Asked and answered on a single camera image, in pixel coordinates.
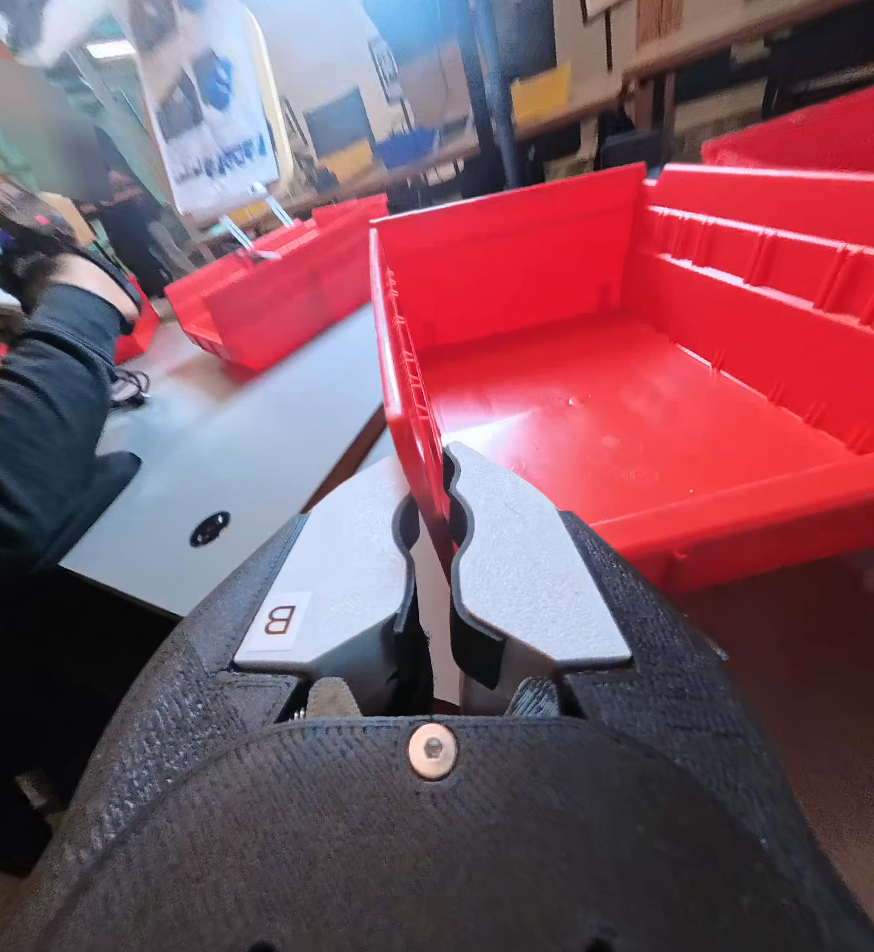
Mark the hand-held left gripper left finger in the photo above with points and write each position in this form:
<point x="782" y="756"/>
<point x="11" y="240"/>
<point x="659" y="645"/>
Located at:
<point x="340" y="566"/>

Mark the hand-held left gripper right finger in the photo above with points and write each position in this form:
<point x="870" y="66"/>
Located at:
<point x="533" y="588"/>

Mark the red plastic bin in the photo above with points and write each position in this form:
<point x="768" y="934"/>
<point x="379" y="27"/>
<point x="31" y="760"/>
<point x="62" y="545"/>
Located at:
<point x="593" y="409"/>
<point x="813" y="126"/>
<point x="193" y="296"/>
<point x="295" y="296"/>

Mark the instruction poster on stand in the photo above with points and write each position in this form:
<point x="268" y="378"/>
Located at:
<point x="208" y="98"/>

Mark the dark metal pole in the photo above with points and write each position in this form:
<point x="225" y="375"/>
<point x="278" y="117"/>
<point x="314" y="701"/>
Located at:
<point x="496" y="89"/>

